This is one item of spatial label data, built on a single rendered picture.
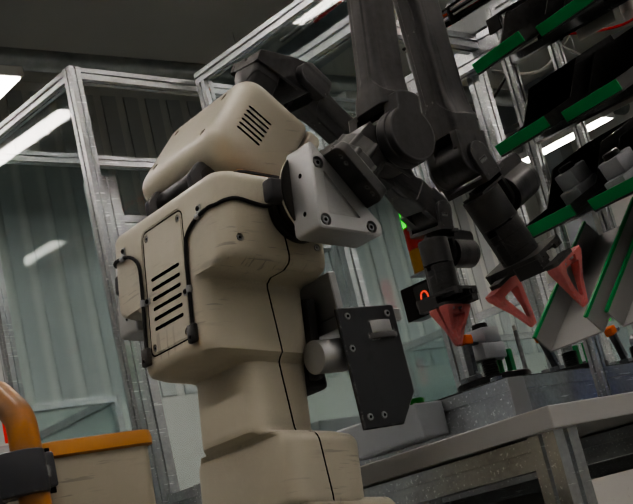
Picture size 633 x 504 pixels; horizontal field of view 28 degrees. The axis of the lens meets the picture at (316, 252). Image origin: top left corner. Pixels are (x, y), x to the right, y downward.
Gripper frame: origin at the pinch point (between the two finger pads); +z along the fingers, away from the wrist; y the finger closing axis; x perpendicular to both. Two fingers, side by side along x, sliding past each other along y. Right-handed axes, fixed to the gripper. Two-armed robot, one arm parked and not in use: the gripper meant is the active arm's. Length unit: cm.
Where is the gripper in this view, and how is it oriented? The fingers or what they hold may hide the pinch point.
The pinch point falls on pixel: (457, 341)
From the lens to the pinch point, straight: 231.4
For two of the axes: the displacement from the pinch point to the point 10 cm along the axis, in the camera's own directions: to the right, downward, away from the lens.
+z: 2.1, 9.4, -2.5
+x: -7.2, -0.2, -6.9
